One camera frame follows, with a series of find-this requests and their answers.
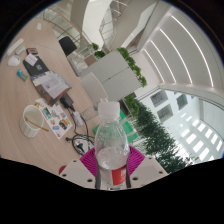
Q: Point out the glass balustrade wooden rail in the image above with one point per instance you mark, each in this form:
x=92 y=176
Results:
x=63 y=20

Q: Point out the clear water bottle red label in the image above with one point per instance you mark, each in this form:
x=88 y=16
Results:
x=111 y=146

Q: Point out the white ribbed mug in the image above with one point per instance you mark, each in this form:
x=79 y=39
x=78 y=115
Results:
x=28 y=128

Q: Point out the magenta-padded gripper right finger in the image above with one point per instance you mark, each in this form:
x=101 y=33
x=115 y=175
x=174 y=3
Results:
x=148 y=171

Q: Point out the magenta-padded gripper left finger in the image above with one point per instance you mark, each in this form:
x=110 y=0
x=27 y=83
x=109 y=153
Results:
x=76 y=171

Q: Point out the small blue tube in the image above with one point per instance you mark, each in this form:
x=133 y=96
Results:
x=22 y=75

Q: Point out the white chair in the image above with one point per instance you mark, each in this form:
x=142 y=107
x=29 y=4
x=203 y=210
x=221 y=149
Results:
x=93 y=88

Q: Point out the colourful sticker sheet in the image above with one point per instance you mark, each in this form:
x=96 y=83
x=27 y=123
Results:
x=56 y=121

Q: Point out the white cabinet with plants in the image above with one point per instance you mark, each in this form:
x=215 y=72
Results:
x=113 y=71

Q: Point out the small white gadget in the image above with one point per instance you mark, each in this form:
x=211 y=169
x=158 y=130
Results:
x=20 y=50

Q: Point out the white staircase with railing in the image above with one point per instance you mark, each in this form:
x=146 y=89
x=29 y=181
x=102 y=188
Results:
x=133 y=20

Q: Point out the black chair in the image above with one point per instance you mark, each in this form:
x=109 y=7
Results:
x=67 y=45

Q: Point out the white computer mouse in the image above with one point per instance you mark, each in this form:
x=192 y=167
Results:
x=13 y=61

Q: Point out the ceiling light strips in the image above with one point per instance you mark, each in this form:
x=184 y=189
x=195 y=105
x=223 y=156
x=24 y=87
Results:
x=181 y=53

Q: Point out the white power strip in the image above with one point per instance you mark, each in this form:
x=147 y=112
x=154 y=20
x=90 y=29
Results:
x=15 y=46

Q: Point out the white card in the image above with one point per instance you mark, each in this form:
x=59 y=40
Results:
x=31 y=59

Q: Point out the small red black case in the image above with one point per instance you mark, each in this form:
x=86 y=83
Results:
x=32 y=51

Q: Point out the black notebook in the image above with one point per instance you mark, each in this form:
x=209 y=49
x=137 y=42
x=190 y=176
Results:
x=36 y=69

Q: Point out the potted green plants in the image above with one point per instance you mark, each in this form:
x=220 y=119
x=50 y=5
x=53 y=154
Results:
x=98 y=52

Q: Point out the golden spoon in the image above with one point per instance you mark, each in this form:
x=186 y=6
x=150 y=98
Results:
x=35 y=124

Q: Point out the small white paper sheet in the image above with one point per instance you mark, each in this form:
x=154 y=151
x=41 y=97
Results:
x=39 y=26

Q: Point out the black power adapter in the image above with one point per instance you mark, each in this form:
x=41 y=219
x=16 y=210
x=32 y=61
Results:
x=66 y=101

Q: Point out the row of green hedge plants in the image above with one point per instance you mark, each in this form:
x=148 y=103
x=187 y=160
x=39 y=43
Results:
x=160 y=140

